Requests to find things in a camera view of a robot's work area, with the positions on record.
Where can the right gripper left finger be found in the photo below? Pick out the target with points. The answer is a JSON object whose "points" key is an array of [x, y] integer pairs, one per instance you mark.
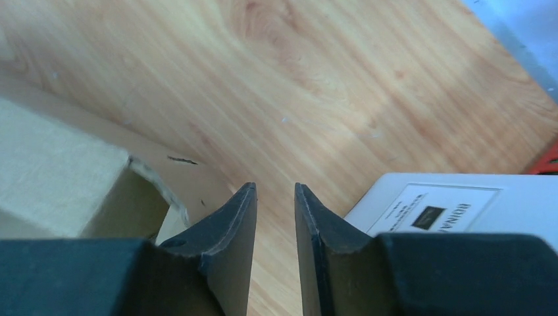
{"points": [[204, 270]]}

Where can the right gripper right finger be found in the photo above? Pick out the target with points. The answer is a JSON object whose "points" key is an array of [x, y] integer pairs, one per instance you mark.
{"points": [[344, 271]]}

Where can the brown cardboard box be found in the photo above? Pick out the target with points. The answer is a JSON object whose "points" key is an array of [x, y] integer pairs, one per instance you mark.
{"points": [[66, 173]]}

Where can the white bottle black cap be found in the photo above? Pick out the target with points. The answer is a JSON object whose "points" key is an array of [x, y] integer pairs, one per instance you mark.
{"points": [[478, 203]]}

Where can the red plastic basket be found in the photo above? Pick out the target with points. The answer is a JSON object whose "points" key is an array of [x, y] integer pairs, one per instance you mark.
{"points": [[546, 163]]}

